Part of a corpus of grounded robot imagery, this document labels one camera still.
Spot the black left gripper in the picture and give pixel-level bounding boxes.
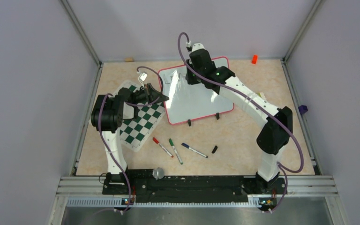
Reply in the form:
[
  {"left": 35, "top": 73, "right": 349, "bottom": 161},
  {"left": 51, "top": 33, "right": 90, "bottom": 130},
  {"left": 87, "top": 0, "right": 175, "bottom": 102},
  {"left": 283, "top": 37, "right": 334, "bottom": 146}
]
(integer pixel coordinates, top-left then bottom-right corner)
[{"left": 131, "top": 83, "right": 169, "bottom": 105}]

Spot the pink framed whiteboard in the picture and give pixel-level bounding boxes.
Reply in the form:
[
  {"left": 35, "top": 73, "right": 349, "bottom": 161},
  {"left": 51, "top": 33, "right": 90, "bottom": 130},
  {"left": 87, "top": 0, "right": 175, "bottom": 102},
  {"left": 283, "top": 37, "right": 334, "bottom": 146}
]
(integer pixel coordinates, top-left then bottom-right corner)
[{"left": 158, "top": 65, "right": 234, "bottom": 125}]

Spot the black marker cap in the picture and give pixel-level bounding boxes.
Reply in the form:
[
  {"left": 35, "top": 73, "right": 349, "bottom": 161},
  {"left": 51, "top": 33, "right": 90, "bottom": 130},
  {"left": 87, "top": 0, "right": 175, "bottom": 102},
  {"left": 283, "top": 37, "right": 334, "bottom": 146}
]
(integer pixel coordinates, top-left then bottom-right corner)
[{"left": 211, "top": 145, "right": 218, "bottom": 154}]

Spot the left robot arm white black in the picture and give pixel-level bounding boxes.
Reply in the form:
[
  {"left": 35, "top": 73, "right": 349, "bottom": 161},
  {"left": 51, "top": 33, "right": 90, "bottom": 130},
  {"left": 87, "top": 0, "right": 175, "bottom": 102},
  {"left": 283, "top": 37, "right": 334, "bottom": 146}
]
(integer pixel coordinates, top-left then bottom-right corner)
[{"left": 90, "top": 83, "right": 169, "bottom": 194}]

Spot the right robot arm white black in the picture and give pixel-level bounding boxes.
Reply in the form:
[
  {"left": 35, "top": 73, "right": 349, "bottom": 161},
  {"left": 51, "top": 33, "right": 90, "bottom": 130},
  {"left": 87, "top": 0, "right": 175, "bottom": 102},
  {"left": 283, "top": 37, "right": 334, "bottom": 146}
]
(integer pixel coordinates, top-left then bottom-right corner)
[{"left": 186, "top": 48, "right": 293, "bottom": 193}]

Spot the red whiteboard marker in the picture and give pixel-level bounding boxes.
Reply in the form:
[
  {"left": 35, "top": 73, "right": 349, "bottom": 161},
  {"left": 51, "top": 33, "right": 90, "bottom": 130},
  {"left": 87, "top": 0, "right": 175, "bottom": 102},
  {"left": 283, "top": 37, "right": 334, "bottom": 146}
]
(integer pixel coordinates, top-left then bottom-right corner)
[{"left": 153, "top": 137, "right": 173, "bottom": 158}]

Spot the green whiteboard marker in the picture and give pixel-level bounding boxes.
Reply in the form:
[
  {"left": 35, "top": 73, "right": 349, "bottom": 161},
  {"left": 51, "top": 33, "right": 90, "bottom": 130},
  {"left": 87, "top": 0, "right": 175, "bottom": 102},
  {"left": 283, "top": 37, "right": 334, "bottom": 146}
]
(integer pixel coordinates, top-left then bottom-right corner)
[{"left": 169, "top": 138, "right": 183, "bottom": 165}]

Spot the blue whiteboard marker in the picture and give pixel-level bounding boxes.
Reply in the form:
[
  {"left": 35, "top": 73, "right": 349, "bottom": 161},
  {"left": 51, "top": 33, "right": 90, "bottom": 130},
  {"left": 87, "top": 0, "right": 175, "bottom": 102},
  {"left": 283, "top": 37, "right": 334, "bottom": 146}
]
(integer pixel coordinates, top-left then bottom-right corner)
[{"left": 181, "top": 143, "right": 208, "bottom": 158}]

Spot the green white chessboard mat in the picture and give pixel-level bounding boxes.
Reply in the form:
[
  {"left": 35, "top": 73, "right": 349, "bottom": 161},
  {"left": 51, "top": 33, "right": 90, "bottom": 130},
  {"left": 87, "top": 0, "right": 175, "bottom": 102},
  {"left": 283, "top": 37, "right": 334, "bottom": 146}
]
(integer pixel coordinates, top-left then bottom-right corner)
[{"left": 118, "top": 80, "right": 165, "bottom": 153}]

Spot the orange toy block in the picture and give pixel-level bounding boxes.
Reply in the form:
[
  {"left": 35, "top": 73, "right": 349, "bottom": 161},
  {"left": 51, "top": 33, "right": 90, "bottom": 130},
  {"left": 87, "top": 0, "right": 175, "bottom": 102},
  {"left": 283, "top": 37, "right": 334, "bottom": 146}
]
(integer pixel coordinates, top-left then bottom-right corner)
[{"left": 251, "top": 55, "right": 258, "bottom": 64}]

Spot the green white toy brick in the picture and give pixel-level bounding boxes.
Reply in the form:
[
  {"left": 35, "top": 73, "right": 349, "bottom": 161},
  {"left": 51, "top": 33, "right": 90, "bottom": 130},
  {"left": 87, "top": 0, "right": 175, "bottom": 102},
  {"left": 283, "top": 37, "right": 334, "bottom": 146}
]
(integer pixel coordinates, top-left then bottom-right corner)
[{"left": 258, "top": 92, "right": 266, "bottom": 100}]

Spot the clear round knob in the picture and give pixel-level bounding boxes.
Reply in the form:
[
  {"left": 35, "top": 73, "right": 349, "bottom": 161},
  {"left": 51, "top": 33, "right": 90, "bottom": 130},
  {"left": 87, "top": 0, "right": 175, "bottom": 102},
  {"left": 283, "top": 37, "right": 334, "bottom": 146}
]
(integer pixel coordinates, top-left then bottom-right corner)
[{"left": 152, "top": 167, "right": 165, "bottom": 180}]

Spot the purple toy block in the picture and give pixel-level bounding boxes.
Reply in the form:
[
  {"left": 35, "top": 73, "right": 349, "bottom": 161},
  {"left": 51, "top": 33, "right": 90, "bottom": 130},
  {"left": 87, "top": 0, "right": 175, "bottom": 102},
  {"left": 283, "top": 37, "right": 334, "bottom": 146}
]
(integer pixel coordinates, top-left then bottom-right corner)
[{"left": 298, "top": 105, "right": 308, "bottom": 115}]

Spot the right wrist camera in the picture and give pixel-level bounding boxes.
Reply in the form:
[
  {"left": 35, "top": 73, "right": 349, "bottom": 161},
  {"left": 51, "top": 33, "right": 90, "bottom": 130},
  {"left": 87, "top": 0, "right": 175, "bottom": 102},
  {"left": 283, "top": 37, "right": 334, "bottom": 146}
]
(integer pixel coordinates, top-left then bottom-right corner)
[{"left": 186, "top": 41, "right": 205, "bottom": 53}]

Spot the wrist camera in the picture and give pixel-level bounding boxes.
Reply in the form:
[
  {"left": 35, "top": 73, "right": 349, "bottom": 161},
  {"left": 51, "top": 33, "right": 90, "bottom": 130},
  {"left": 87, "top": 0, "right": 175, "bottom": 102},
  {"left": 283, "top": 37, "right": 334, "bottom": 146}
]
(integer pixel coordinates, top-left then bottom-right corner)
[
  {"left": 137, "top": 71, "right": 148, "bottom": 82},
  {"left": 186, "top": 41, "right": 205, "bottom": 53}
]

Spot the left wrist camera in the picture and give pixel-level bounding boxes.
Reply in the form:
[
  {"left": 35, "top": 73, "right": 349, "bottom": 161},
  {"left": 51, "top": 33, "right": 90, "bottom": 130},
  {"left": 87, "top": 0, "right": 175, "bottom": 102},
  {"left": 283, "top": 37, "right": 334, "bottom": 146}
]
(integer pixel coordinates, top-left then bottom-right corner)
[{"left": 137, "top": 71, "right": 148, "bottom": 82}]

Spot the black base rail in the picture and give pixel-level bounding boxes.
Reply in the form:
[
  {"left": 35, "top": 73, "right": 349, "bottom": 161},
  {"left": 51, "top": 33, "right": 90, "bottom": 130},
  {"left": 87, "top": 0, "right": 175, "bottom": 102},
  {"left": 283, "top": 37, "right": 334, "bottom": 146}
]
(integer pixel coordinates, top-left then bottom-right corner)
[{"left": 101, "top": 169, "right": 285, "bottom": 203}]

